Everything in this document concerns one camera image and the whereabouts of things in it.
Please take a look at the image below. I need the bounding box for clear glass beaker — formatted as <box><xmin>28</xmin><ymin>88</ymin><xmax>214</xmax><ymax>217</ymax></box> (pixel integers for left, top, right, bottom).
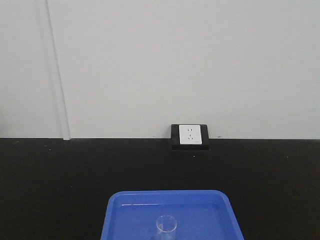
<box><xmin>155</xmin><ymin>215</ymin><xmax>178</xmax><ymax>240</ymax></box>

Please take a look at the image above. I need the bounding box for blue plastic tray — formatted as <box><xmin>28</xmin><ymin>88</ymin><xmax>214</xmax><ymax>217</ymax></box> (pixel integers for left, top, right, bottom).
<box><xmin>100</xmin><ymin>190</ymin><xmax>244</xmax><ymax>240</ymax></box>

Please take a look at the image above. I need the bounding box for black socket mounting box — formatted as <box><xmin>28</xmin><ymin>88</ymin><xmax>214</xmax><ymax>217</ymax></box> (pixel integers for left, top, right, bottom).
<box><xmin>170</xmin><ymin>124</ymin><xmax>210</xmax><ymax>151</ymax></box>

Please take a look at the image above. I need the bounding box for white wall power socket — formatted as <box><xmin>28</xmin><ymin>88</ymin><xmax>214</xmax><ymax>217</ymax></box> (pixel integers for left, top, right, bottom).
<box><xmin>178</xmin><ymin>124</ymin><xmax>202</xmax><ymax>145</ymax></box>

